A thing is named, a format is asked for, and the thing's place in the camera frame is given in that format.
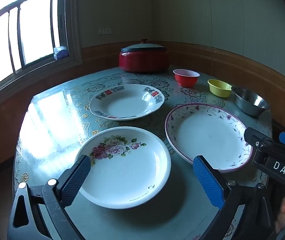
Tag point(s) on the stainless steel bowl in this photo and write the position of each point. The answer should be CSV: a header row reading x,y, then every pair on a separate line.
x,y
251,103

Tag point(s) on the yellow plastic bowl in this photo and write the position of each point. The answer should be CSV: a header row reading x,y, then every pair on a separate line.
x,y
219,90

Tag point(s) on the white plate red character print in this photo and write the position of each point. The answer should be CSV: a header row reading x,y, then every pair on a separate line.
x,y
125,105

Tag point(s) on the red cooking pot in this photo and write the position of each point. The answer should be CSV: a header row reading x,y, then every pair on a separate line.
x,y
143,61

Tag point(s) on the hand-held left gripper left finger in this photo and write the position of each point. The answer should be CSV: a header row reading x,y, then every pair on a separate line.
x,y
76,177

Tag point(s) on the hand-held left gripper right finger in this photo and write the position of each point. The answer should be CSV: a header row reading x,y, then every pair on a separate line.
x,y
207,182

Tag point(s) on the purple tissue pack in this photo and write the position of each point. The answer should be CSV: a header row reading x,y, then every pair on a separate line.
x,y
60,53

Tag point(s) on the red plastic bowl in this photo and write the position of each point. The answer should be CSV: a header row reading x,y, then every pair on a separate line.
x,y
185,78

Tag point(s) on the purple rim floral plate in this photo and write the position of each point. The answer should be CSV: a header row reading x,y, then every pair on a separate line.
x,y
207,135

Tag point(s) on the grey pot lid red knob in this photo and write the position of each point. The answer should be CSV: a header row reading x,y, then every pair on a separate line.
x,y
143,46

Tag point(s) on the white rose print plate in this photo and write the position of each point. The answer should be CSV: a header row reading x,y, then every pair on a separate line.
x,y
132,170

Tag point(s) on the window with metal frame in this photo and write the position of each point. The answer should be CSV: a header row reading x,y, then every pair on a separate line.
x,y
35,30

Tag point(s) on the teal floral tablecloth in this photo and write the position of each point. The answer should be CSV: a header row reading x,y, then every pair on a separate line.
x,y
52,120

